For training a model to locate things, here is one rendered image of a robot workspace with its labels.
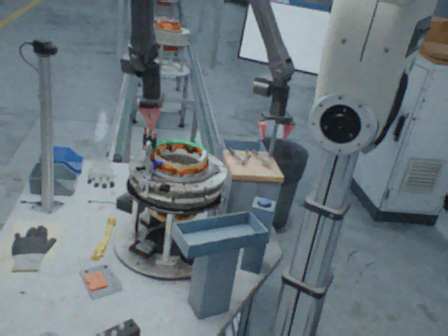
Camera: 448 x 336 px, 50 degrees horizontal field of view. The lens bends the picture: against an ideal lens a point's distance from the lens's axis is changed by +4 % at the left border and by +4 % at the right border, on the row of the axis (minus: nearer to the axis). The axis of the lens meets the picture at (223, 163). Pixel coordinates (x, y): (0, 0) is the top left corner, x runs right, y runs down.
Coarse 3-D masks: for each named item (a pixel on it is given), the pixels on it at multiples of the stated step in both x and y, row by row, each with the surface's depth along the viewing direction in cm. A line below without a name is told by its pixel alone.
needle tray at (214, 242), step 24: (216, 216) 136; (240, 216) 140; (192, 240) 131; (216, 240) 126; (240, 240) 130; (264, 240) 134; (216, 264) 132; (192, 288) 141; (216, 288) 136; (216, 312) 141
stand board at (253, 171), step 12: (228, 156) 175; (240, 156) 177; (252, 156) 178; (228, 168) 168; (240, 168) 167; (252, 168) 169; (264, 168) 170; (276, 168) 172; (240, 180) 164; (252, 180) 165; (264, 180) 165; (276, 180) 166
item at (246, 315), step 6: (252, 300) 201; (246, 306) 202; (252, 306) 202; (240, 312) 208; (246, 312) 203; (252, 312) 203; (234, 318) 225; (240, 318) 208; (246, 318) 205; (252, 318) 205; (234, 324) 222; (240, 324) 207; (246, 324) 207; (234, 330) 219; (240, 330) 207; (246, 330) 208
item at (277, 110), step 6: (276, 102) 162; (282, 102) 163; (270, 108) 165; (276, 108) 163; (282, 108) 163; (264, 114) 165; (270, 114) 165; (276, 114) 163; (282, 114) 164; (288, 114) 168
